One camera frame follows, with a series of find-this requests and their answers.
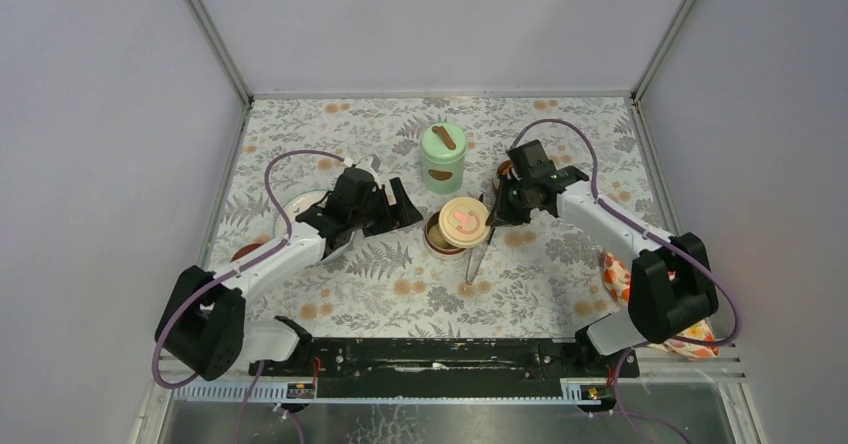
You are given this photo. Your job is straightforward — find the orange floral cloth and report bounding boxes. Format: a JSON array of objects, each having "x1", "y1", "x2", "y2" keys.
[{"x1": 601, "y1": 251, "x2": 719, "y2": 360}]

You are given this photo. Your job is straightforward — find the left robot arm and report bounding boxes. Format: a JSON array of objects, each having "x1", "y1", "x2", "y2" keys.
[{"x1": 154, "y1": 167, "x2": 423, "y2": 381}]

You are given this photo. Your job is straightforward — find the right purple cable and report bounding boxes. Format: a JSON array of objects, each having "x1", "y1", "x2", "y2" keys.
[{"x1": 508, "y1": 118, "x2": 743, "y2": 350}]

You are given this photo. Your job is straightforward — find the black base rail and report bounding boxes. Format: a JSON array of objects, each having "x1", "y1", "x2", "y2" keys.
[{"x1": 249, "y1": 337, "x2": 639, "y2": 390}]

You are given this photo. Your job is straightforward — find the rice ball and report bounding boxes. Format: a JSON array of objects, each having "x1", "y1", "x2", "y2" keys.
[{"x1": 427, "y1": 226, "x2": 448, "y2": 249}]

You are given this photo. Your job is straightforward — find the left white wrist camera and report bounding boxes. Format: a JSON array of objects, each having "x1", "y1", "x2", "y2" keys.
[{"x1": 343, "y1": 154, "x2": 381, "y2": 181}]

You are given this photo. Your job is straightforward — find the cream round lid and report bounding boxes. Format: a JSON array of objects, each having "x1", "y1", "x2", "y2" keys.
[{"x1": 438, "y1": 197, "x2": 491, "y2": 249}]

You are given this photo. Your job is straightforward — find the green lid with handle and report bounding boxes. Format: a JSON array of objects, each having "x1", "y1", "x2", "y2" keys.
[{"x1": 419, "y1": 122, "x2": 468, "y2": 164}]

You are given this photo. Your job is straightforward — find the white plate with food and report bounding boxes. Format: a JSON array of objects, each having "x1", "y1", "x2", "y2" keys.
[{"x1": 272, "y1": 189, "x2": 353, "y2": 262}]

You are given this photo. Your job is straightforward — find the green cylindrical container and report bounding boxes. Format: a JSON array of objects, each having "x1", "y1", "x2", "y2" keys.
[{"x1": 421, "y1": 147, "x2": 466, "y2": 195}]

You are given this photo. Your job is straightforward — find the red round lid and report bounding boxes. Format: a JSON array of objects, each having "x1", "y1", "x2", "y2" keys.
[{"x1": 230, "y1": 242, "x2": 262, "y2": 262}]

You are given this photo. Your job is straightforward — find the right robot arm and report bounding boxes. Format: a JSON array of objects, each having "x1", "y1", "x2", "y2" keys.
[{"x1": 489, "y1": 140, "x2": 719, "y2": 376}]

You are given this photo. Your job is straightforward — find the purple cable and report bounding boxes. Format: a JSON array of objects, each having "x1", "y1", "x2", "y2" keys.
[
  {"x1": 150, "y1": 150, "x2": 352, "y2": 444},
  {"x1": 508, "y1": 118, "x2": 743, "y2": 350}
]

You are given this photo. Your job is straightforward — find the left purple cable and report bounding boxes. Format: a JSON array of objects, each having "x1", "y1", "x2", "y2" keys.
[{"x1": 150, "y1": 150, "x2": 352, "y2": 444}]

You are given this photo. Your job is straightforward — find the floral table mat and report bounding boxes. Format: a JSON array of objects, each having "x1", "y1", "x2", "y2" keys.
[{"x1": 209, "y1": 97, "x2": 661, "y2": 337}]

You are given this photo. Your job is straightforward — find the steel bowl red band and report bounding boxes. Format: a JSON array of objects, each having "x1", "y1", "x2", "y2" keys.
[
  {"x1": 492, "y1": 160, "x2": 514, "y2": 195},
  {"x1": 424, "y1": 212, "x2": 468, "y2": 260}
]

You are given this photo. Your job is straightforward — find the black tongs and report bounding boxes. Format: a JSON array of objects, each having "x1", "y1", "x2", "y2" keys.
[{"x1": 465, "y1": 210, "x2": 496, "y2": 284}]

